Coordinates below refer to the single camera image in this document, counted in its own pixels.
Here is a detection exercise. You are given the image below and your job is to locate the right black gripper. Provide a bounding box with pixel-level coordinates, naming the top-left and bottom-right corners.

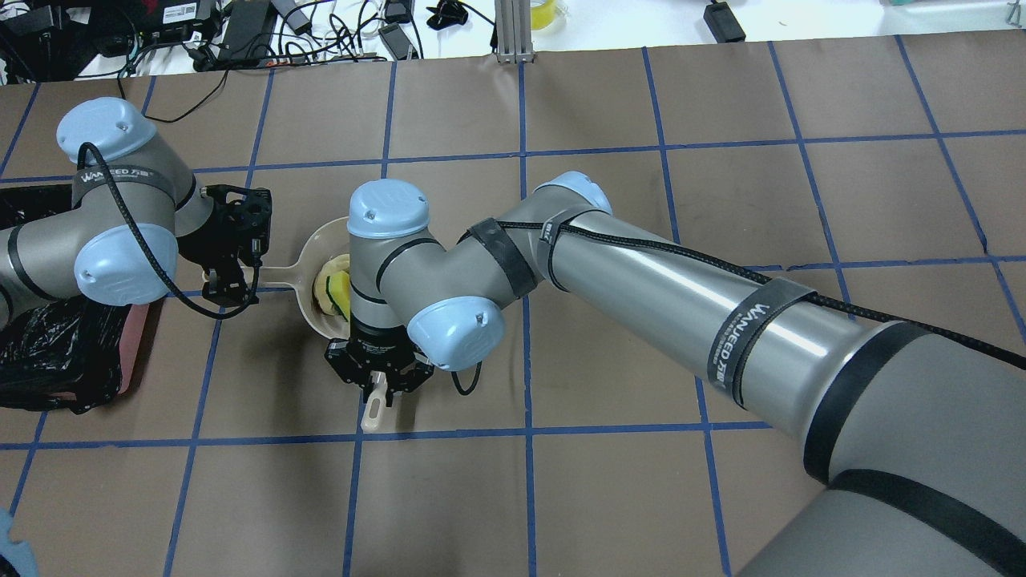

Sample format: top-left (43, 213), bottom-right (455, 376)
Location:
top-left (324, 322), bottom-right (435, 403)

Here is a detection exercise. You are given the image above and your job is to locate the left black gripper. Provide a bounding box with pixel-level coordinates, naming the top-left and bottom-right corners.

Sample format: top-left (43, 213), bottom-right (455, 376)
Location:
top-left (189, 185), bottom-right (273, 307)

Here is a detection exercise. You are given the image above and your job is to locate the beige hand brush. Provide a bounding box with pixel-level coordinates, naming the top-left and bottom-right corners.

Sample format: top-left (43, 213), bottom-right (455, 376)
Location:
top-left (360, 370), bottom-right (388, 434)

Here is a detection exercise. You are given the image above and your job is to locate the beige plastic dustpan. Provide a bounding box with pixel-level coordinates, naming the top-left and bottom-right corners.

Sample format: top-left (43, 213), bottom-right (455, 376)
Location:
top-left (219, 218), bottom-right (349, 339)

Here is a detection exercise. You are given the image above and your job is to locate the yellow green sponge piece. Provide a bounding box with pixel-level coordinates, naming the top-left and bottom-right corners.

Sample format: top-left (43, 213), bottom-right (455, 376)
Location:
top-left (324, 270), bottom-right (351, 319)

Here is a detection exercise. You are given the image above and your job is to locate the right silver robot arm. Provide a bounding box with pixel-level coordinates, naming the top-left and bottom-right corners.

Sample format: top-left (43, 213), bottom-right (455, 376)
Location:
top-left (325, 171), bottom-right (1025, 576)

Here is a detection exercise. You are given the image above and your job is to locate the bin with black liner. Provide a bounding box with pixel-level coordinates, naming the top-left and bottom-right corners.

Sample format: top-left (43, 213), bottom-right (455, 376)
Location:
top-left (2, 184), bottom-right (147, 414)

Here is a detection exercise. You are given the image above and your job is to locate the black power strip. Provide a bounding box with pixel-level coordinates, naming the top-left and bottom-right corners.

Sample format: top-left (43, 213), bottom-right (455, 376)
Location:
top-left (184, 42), bottom-right (387, 72)

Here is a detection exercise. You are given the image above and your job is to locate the black power brick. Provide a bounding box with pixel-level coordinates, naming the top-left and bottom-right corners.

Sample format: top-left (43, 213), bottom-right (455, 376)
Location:
top-left (216, 1), bottom-right (273, 67)

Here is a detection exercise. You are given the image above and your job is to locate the yellow tape roll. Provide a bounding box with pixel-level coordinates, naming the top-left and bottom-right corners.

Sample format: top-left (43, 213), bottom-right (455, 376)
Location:
top-left (529, 0), bottom-right (564, 30)

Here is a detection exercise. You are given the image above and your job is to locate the black power adapter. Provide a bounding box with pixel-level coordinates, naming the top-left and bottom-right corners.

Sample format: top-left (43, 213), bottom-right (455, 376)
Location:
top-left (702, 1), bottom-right (746, 44)

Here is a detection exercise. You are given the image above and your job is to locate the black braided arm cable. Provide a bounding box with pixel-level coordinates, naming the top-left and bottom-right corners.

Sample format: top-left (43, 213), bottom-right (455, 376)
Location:
top-left (77, 143), bottom-right (1026, 397)

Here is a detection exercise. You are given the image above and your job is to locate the aluminium frame post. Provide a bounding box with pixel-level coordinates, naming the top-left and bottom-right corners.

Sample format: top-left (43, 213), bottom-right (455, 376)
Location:
top-left (494, 0), bottom-right (535, 63)

